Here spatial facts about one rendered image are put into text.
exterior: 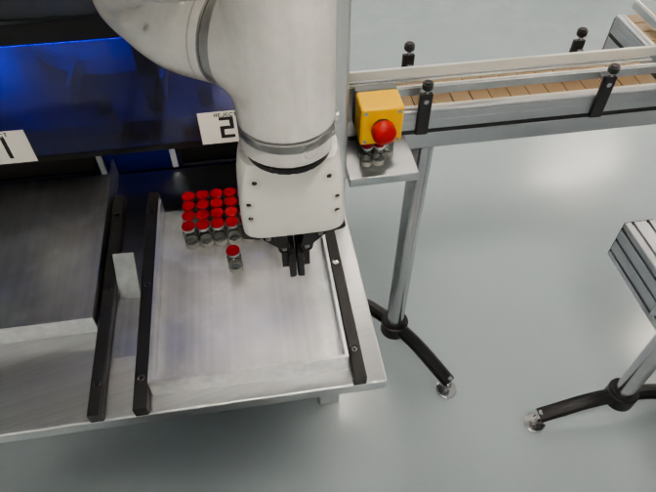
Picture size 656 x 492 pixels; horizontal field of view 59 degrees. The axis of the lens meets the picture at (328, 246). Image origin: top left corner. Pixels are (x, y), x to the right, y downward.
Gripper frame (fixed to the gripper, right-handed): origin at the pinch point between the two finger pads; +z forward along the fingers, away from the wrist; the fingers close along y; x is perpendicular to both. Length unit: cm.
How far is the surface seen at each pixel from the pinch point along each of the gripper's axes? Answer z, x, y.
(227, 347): 22.1, -3.5, 10.0
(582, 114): 22, -46, -62
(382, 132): 9.7, -31.6, -17.3
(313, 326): 22.1, -5.0, -2.3
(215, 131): 8.9, -34.9, 9.0
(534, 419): 107, -20, -65
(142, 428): 110, -36, 45
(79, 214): 22, -33, 34
